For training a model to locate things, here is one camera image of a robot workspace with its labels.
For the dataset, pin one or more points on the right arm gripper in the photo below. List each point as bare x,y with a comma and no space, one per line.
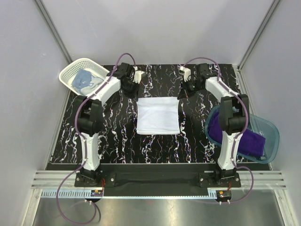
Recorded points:
185,92

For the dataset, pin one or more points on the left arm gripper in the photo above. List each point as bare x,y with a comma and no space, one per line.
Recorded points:
134,94

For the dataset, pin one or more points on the white towel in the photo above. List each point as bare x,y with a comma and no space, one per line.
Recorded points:
157,116

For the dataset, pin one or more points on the light blue towel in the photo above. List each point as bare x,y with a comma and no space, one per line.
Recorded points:
82,79

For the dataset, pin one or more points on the purple microfiber towel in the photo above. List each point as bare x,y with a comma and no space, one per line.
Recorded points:
250,143

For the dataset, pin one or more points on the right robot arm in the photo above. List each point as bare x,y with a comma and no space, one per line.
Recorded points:
233,120

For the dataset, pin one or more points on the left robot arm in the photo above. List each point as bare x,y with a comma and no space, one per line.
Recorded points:
89,120

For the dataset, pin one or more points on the white perforated laundry basket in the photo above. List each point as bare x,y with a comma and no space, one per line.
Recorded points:
67,75

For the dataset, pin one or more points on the blue transparent plastic tray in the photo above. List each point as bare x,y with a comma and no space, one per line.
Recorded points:
259,126

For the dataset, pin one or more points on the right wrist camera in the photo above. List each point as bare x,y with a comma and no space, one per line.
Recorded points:
199,70

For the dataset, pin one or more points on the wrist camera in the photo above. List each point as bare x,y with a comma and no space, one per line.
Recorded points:
129,71
199,70

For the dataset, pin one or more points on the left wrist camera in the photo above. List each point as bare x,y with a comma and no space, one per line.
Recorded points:
129,71

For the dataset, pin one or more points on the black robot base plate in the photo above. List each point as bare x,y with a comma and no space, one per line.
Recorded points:
204,176

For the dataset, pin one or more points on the aluminium frame rail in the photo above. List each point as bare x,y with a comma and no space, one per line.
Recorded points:
58,183

